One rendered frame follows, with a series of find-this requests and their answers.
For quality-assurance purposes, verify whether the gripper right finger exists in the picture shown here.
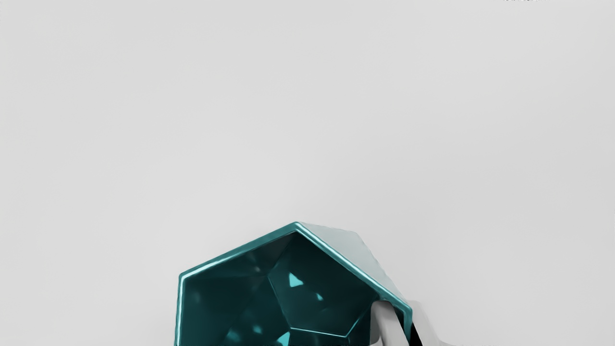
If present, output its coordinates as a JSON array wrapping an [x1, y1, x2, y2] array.
[[410, 301, 463, 346]]

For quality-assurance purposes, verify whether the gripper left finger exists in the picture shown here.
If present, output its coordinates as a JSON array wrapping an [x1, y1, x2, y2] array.
[[370, 301, 410, 346]]

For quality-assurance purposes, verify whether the teal faceted mug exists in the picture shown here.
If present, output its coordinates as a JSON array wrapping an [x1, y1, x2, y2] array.
[[175, 221, 414, 346]]

